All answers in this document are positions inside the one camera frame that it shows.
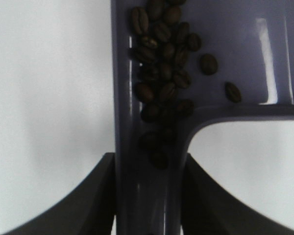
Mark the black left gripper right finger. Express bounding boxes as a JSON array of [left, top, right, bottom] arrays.
[[181, 154, 294, 235]]

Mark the grey plastic dustpan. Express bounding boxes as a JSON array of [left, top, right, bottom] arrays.
[[111, 0, 294, 235]]

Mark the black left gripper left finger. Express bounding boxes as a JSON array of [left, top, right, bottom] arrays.
[[0, 152, 116, 235]]

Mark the pile of coffee beans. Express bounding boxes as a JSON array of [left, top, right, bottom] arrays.
[[130, 0, 243, 170]]

